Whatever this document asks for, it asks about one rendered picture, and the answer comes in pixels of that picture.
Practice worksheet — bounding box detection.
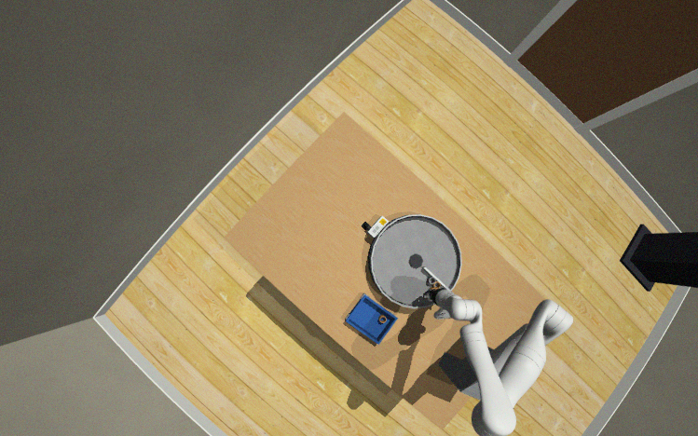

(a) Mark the blue crate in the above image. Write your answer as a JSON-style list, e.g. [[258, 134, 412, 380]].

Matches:
[[346, 293, 398, 344]]

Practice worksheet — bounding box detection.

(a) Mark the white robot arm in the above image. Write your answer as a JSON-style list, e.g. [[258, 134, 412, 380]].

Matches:
[[433, 290, 573, 436]]

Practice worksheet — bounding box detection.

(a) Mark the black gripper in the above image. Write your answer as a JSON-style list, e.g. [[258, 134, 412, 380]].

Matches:
[[423, 288, 446, 305]]

